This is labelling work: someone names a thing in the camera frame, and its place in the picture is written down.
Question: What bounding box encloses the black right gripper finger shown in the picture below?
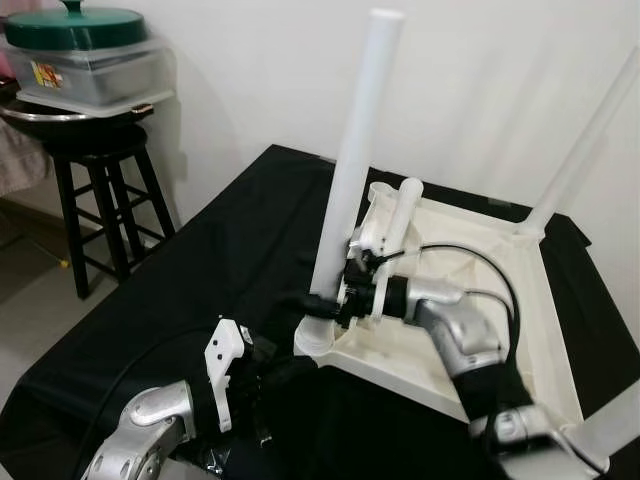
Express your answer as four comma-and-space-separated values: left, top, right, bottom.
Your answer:
285, 290, 347, 314

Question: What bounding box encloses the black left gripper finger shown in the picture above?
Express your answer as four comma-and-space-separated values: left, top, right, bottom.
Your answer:
264, 354, 320, 392

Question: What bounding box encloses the white plastic children table top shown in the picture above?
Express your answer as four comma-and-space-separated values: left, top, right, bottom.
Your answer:
293, 180, 588, 433

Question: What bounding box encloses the black tablecloth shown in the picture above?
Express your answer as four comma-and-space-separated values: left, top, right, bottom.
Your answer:
0, 145, 640, 480

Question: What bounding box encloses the black stool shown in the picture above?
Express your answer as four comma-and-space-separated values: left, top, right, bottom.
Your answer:
44, 120, 178, 301

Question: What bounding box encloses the beige table cloth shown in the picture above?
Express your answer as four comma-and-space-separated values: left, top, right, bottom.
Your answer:
0, 125, 48, 198

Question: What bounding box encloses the green lid clear container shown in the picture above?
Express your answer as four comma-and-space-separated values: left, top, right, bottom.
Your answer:
4, 0, 173, 113

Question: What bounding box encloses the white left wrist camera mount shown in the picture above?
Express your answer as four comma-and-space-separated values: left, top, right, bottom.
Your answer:
204, 317, 252, 434

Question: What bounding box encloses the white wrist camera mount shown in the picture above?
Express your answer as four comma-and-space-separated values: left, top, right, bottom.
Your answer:
348, 214, 393, 323
204, 317, 252, 434

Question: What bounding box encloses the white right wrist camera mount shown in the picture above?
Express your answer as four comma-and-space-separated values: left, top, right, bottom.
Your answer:
348, 214, 393, 323

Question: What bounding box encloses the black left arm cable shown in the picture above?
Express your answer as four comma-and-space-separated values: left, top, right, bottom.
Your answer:
75, 323, 218, 480

